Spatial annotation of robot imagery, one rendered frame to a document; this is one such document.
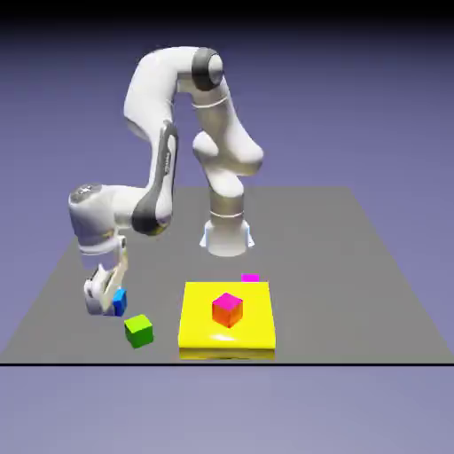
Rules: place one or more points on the small blue cube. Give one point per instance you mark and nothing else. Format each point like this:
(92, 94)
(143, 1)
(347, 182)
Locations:
(120, 302)

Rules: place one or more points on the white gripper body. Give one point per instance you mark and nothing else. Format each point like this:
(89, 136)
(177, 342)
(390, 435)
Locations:
(106, 280)

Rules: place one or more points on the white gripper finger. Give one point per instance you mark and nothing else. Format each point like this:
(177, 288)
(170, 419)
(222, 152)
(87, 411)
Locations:
(97, 308)

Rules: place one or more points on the large yellow box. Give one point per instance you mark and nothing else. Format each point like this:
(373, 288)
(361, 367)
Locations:
(227, 337)

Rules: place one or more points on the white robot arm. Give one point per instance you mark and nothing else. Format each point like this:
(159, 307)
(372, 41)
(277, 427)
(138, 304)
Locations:
(220, 142)

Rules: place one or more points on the small green cube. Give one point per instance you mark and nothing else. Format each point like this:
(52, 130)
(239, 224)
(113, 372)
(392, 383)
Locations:
(139, 331)

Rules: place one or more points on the small red and magenta cube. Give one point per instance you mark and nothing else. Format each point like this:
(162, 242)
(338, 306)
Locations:
(227, 310)

